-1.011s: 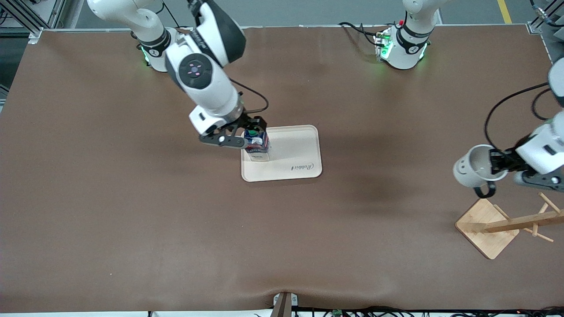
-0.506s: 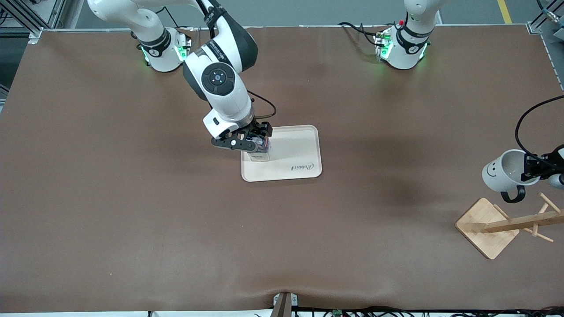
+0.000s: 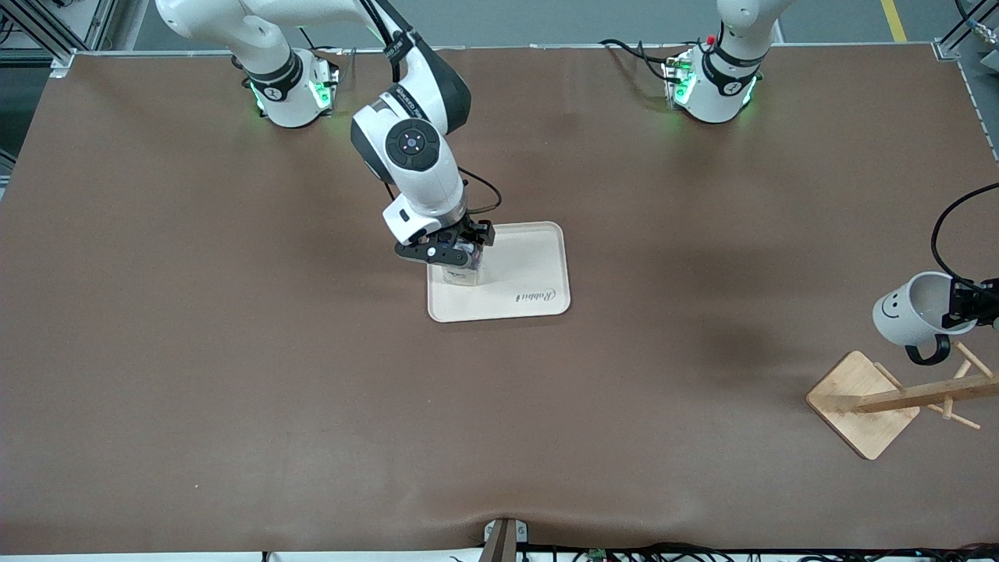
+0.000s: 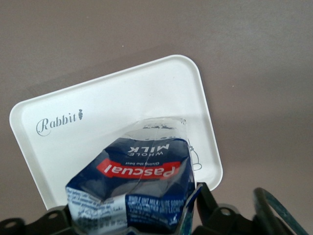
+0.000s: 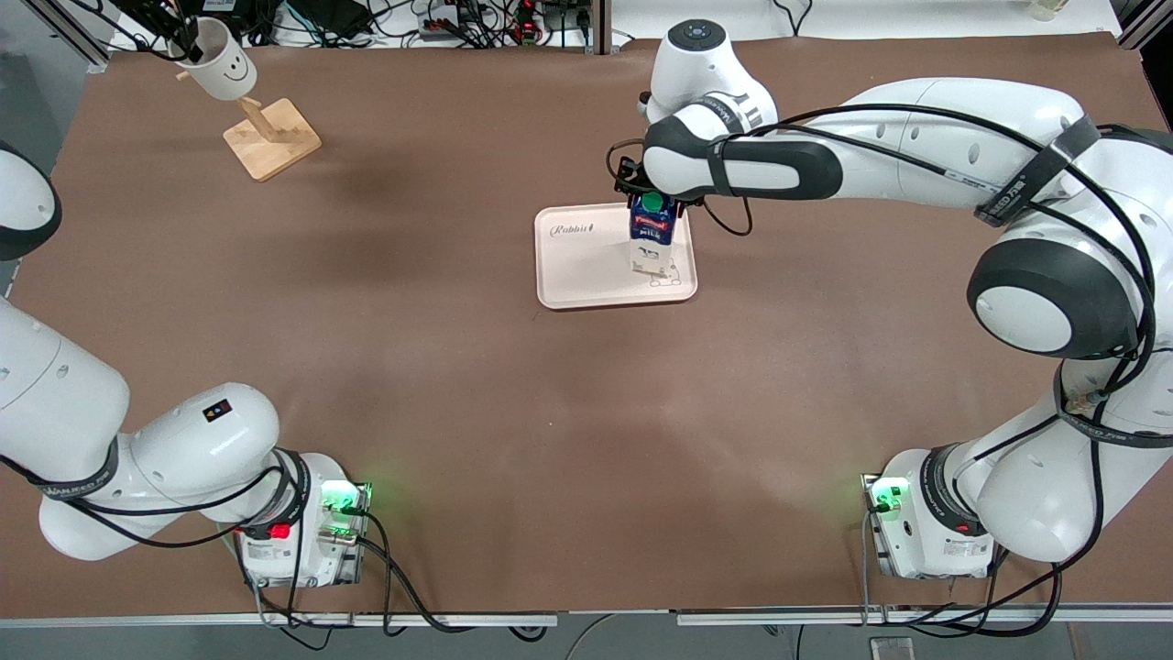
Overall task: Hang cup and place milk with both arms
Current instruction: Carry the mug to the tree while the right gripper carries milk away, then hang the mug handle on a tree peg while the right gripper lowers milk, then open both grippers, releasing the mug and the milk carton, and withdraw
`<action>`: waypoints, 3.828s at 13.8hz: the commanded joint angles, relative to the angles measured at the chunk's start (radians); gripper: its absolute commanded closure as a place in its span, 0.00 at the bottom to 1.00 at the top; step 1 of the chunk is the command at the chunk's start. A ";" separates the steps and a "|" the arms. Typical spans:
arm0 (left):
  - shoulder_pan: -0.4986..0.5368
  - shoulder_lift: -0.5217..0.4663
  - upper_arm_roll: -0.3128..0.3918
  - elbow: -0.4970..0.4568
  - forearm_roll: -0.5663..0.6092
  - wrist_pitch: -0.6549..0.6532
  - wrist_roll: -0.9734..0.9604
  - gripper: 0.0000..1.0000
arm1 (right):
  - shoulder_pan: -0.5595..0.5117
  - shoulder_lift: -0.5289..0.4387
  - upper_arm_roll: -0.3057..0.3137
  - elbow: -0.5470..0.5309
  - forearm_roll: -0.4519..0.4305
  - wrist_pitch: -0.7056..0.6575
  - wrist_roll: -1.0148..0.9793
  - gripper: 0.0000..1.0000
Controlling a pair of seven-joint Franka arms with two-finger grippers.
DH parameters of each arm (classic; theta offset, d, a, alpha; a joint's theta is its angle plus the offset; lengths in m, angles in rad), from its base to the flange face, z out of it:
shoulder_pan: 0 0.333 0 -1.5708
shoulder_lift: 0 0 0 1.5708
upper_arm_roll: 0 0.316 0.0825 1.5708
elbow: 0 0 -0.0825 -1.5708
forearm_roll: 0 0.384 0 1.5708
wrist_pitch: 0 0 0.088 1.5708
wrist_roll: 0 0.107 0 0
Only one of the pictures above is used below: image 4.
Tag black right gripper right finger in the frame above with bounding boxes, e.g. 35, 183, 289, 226
192, 182, 255, 235

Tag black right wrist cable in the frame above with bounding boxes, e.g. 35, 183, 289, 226
252, 187, 310, 235

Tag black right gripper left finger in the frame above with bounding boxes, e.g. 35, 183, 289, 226
0, 205, 77, 235

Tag cream rabbit print tray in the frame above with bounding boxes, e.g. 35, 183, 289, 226
9, 54, 224, 212

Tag blue milk carton green cap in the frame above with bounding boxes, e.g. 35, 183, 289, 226
65, 117, 197, 235

